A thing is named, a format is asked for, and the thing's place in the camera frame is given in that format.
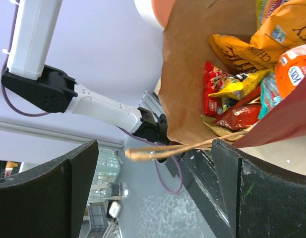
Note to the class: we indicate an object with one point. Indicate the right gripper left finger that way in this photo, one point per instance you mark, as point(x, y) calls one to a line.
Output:
point(49, 200)

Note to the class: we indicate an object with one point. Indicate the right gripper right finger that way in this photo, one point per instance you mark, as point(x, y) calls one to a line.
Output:
point(261, 200)

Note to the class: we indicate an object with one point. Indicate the red paper bag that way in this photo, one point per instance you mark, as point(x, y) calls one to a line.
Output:
point(185, 51)

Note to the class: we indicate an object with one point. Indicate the orange kettle chips bag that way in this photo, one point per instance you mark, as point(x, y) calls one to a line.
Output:
point(283, 30)

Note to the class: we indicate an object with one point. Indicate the colourful candy bag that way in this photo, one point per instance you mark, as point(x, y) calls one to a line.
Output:
point(263, 9)

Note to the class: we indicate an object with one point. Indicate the dark red snack pack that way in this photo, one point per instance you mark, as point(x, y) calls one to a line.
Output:
point(243, 114)

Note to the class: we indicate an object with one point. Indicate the teal snack pack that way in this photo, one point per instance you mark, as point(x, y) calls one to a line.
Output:
point(269, 95)

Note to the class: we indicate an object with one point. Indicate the yellow M&M's pack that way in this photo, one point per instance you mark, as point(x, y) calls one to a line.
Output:
point(238, 86)

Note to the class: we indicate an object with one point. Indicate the white cylinder with orange end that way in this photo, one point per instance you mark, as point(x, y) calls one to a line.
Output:
point(155, 12)

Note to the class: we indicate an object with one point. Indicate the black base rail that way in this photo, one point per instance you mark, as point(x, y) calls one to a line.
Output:
point(198, 179)

